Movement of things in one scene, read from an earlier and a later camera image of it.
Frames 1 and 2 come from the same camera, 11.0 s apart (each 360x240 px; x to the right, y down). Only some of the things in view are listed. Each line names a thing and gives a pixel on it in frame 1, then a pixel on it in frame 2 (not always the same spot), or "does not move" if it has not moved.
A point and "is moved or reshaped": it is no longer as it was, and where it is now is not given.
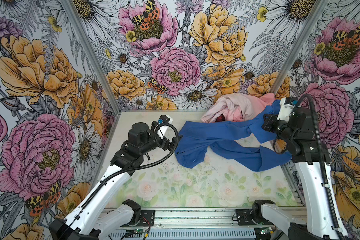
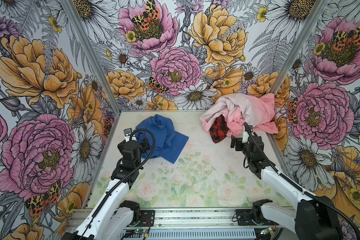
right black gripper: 267,122 → 238,143
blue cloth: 193,139 is moved or reshaped
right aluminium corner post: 298,47 does not move
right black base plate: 244,217 does not move
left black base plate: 147,218 does not move
